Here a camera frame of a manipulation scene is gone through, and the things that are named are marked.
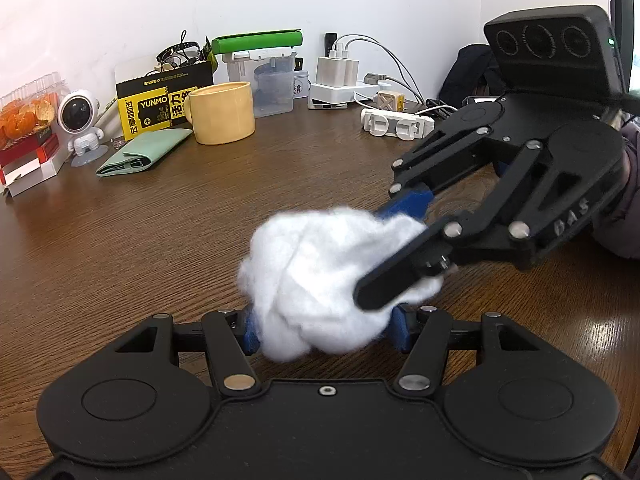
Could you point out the white astronaut figurine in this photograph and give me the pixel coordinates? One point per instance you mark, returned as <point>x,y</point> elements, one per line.
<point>79,115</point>

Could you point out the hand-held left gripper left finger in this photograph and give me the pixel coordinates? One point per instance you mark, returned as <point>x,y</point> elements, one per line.
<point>250,332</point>

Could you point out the black electronic device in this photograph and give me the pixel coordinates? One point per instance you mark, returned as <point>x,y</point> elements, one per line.
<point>330,45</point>

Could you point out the red white box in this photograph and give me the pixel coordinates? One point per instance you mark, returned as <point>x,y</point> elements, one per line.
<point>30,165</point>

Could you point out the white power strip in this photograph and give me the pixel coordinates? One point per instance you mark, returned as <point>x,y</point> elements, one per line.
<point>340,93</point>

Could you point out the small white charger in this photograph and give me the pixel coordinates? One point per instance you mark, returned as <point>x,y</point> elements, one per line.
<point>352,72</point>

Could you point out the white cotton wad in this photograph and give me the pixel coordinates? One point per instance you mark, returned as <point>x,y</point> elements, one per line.
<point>310,280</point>

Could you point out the yellow ceramic cup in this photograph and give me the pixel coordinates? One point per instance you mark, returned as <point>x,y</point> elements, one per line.
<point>222,112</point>

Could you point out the green fabric pouch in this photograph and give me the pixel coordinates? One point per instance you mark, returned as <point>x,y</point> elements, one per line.
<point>142,152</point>

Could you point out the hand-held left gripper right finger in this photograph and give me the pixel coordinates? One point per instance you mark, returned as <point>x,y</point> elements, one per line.
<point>401,332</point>

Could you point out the yellow white cube adapter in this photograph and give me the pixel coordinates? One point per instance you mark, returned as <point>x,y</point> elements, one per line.
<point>391,101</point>

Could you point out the large white charger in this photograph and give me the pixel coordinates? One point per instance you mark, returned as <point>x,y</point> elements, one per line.
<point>330,72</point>

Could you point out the yellow black battery box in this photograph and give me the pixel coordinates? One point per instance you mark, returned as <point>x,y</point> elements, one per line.
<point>150,105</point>

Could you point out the clear plastic container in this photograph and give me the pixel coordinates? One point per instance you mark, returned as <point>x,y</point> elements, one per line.
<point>272,87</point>

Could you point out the dark cloth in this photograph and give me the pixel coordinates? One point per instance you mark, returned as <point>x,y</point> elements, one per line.
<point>467,75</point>

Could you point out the green foam roll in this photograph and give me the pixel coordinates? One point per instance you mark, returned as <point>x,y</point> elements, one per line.
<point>257,41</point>

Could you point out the clear snack container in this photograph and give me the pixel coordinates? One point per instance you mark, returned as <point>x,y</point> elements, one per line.
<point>27,115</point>

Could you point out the flat white phone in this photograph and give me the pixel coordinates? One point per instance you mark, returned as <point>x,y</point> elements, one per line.
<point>327,105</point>

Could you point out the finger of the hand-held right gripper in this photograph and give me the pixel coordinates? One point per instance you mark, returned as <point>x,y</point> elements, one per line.
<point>407,205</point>
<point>395,275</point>

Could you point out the white tin box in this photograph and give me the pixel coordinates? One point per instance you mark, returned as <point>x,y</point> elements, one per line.
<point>301,84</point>

